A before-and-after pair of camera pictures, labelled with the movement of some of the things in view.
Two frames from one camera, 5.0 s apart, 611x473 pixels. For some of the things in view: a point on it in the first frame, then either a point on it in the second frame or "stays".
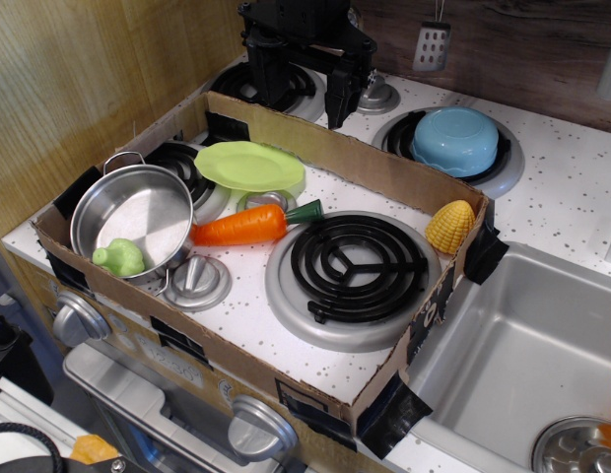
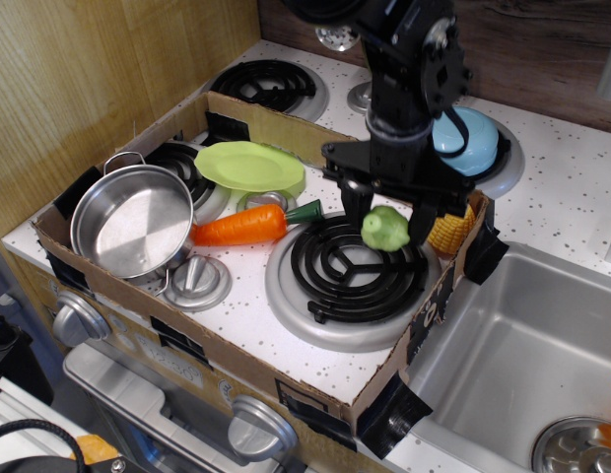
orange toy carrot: (251, 224) stays
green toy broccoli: (121, 256) to (384, 229)
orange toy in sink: (610, 436) stays
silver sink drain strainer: (572, 445) stays
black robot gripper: (327, 29) to (405, 166)
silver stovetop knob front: (198, 284) stays
